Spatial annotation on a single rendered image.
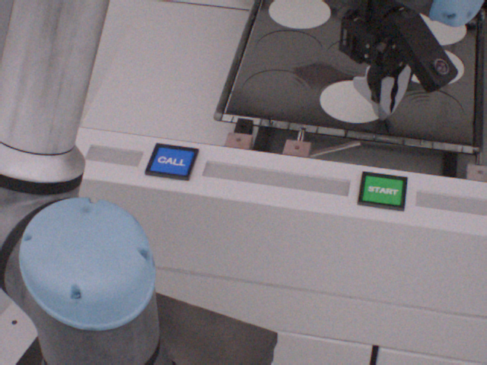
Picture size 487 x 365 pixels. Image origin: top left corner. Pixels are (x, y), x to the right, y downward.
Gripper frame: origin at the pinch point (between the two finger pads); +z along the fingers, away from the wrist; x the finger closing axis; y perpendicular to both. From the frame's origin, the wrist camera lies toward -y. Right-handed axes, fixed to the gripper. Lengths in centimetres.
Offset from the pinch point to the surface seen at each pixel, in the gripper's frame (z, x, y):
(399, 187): -5.2, 15.0, -14.3
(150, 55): 9.3, 8.4, 43.5
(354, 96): 1.2, -0.8, 6.9
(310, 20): 1.3, -10.0, 25.2
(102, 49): 21, 4, 65
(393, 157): 9.3, -2.5, -0.3
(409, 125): 1.4, -1.7, -2.6
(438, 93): 1.4, -10.6, -0.6
